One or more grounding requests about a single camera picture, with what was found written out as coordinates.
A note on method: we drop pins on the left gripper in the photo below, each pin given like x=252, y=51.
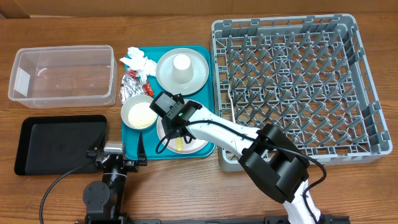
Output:
x=132, y=165

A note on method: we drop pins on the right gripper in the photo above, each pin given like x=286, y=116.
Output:
x=176, y=130

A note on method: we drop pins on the yellow plastic fork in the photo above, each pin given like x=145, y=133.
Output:
x=179, y=144

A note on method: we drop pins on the pink plate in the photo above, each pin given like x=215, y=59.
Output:
x=194, y=145

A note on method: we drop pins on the grey bowl with rice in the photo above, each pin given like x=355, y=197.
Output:
x=136, y=112

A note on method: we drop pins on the grey plate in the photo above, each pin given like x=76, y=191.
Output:
x=164, y=68

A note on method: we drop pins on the white cup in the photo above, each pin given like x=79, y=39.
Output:
x=182, y=71

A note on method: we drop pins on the white plastic fork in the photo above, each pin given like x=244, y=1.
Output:
x=231, y=104

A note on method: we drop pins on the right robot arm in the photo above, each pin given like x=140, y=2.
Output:
x=267, y=155

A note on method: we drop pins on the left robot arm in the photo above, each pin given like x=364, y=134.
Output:
x=104, y=198

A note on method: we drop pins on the grey dishwasher rack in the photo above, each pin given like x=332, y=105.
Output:
x=309, y=76

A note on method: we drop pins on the red wrapper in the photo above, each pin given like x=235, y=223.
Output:
x=147, y=87

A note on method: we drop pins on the crumpled silver foil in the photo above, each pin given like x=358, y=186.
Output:
x=130, y=87

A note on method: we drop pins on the crumpled white tissue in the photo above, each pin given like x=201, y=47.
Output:
x=137, y=61

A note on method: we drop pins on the black plastic tray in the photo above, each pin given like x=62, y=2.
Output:
x=51, y=145

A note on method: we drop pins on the clear plastic bin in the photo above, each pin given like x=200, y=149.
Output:
x=64, y=76

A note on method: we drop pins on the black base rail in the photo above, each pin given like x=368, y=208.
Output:
x=265, y=220

